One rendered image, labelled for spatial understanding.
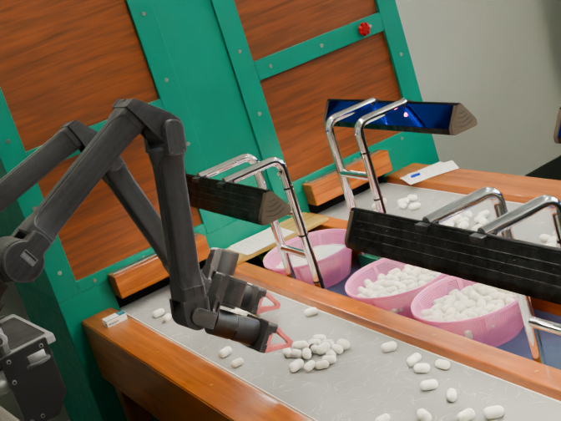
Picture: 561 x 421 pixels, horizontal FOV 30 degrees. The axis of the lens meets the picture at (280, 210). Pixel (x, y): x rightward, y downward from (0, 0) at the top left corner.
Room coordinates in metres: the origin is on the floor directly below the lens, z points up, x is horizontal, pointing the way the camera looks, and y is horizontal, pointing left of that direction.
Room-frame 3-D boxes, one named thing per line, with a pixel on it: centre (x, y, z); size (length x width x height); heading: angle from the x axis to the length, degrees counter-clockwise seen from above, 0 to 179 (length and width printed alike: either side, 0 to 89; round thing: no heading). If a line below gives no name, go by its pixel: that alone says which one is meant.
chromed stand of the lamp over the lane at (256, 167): (2.57, 0.07, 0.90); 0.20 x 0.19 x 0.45; 25
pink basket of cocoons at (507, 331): (2.16, -0.34, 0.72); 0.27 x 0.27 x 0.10
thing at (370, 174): (2.74, -0.30, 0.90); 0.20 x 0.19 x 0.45; 25
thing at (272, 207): (2.54, 0.14, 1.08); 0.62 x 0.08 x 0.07; 25
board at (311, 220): (3.01, 0.05, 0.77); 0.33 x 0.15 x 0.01; 115
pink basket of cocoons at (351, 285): (2.41, -0.23, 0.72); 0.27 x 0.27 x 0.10
